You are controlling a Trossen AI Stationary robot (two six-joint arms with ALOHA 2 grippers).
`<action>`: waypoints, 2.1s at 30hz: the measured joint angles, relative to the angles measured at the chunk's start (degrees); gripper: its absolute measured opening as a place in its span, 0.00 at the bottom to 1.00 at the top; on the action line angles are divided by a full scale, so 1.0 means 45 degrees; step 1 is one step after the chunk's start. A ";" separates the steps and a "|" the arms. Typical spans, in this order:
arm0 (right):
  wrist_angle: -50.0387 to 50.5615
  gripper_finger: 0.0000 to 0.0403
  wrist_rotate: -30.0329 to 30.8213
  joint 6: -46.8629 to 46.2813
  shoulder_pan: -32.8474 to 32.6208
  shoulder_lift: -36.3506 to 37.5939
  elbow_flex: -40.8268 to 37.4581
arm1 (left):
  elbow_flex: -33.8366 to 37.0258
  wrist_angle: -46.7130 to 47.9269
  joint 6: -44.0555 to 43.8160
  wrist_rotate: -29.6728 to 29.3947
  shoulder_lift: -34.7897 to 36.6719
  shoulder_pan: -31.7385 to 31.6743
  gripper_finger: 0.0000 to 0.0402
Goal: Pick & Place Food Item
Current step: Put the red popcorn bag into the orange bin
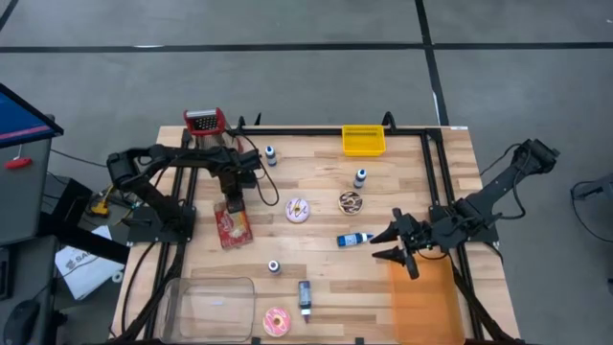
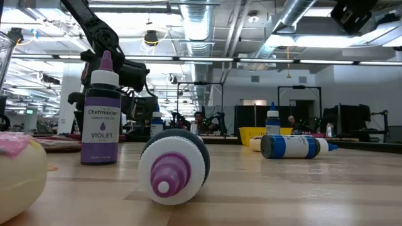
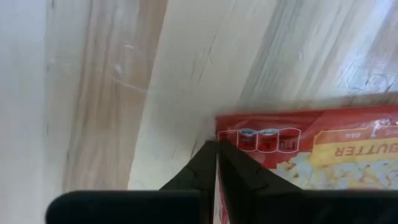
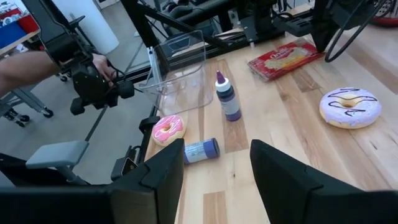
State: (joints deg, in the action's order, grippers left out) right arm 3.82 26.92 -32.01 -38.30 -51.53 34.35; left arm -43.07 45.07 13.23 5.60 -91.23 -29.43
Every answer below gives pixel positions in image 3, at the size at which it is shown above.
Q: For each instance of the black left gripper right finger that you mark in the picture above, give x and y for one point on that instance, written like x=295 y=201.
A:
x=239 y=174

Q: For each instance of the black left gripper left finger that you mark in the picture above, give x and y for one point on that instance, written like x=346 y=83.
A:
x=199 y=174

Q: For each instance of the red butter popcorn packet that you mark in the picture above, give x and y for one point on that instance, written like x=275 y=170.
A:
x=342 y=155

